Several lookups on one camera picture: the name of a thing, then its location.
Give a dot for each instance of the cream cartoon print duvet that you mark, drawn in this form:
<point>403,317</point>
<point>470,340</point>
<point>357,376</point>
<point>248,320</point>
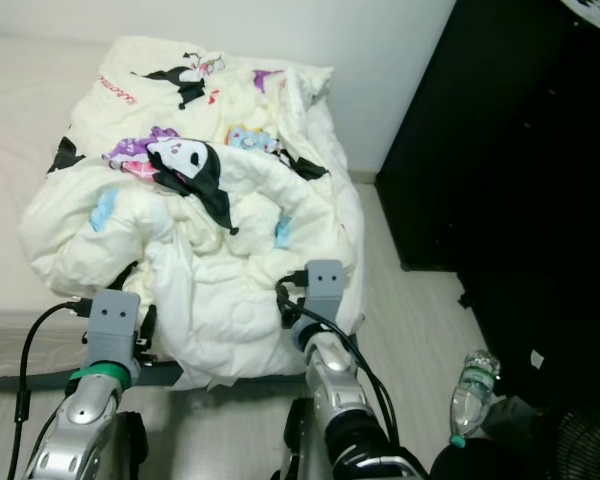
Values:
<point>230,250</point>

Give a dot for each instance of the dark grey robot leg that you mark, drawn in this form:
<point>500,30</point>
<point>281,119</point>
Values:
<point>302,445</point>

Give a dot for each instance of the clear plastic water bottle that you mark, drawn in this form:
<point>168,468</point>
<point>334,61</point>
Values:
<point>473,395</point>

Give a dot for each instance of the black standing fan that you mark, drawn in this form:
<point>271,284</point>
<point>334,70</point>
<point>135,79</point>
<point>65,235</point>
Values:
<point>580,450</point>

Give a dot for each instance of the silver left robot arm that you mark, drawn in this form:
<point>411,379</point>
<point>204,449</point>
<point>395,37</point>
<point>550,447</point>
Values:
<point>85,430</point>

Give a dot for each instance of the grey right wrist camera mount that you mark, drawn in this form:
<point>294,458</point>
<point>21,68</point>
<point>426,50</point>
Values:
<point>325,288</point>

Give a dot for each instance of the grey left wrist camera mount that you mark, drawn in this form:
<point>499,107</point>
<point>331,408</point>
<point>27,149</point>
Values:
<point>115,325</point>

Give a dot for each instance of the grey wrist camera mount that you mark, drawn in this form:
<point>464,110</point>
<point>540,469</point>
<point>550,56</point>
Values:
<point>115,325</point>
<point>325,288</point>

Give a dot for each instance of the cream sheeted mattress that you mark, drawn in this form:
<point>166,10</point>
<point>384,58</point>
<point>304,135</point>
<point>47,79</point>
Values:
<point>30,150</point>

